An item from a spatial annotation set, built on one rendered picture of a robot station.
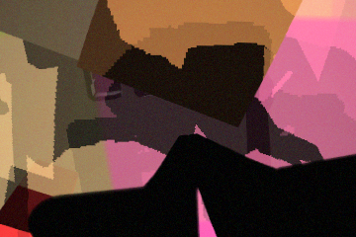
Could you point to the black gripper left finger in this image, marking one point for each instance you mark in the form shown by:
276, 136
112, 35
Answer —
166, 206

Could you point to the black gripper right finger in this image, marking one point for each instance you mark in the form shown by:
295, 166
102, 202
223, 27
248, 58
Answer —
246, 198

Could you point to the tan bar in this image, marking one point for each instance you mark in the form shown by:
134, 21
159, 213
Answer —
59, 25

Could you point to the red square block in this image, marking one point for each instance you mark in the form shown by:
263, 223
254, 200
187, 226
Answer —
14, 214

